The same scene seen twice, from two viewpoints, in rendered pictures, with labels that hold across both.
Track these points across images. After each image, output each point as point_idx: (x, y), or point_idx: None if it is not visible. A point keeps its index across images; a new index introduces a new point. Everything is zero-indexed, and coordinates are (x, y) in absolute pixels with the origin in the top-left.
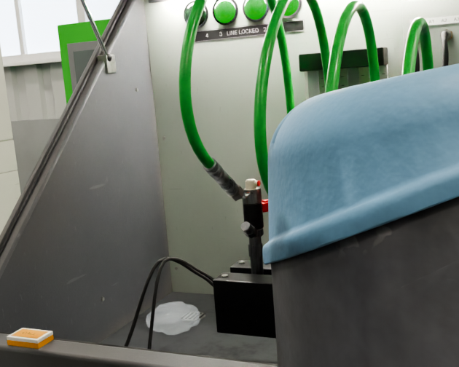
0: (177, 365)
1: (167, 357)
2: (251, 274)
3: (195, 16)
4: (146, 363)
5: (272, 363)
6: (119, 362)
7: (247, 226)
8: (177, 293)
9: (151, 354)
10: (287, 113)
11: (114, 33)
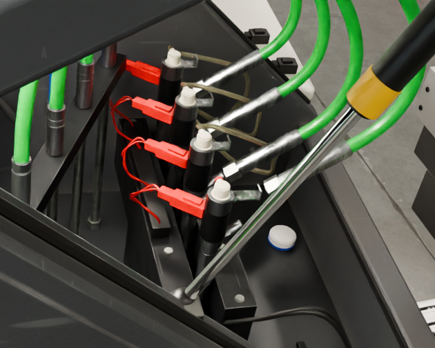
0: (399, 277)
1: (393, 293)
2: (217, 276)
3: None
4: (414, 302)
5: (344, 221)
6: (428, 325)
7: (242, 223)
8: None
9: (400, 306)
10: (29, 133)
11: (117, 266)
